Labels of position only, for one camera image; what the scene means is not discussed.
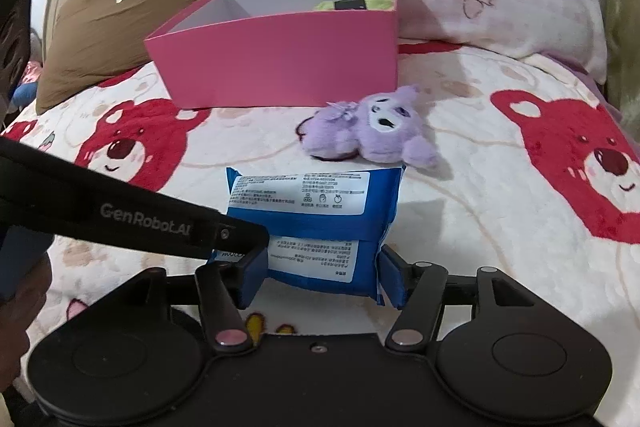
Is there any bear print blanket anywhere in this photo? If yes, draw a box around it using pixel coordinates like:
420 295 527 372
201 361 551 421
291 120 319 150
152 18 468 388
6 42 639 426

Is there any green yarn ball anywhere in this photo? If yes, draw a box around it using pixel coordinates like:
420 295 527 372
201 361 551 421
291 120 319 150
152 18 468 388
314 0 395 11

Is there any blue wet wipes pack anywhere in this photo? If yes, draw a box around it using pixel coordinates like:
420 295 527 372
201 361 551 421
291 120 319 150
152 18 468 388
227 167 404 303

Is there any person left hand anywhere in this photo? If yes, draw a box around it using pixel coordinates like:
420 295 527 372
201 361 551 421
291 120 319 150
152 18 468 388
0 254 52 391

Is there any purple plush toy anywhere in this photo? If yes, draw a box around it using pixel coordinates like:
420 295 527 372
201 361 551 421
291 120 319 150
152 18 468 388
296 86 438 168

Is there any gold satin curtain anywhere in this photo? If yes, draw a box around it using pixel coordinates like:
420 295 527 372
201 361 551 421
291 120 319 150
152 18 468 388
604 0 639 141

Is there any pink cardboard box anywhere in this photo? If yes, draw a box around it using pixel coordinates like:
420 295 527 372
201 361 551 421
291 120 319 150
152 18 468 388
144 0 398 109

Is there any grey stuffed toys pile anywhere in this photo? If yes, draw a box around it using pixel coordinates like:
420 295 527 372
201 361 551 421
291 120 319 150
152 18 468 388
12 29 43 109

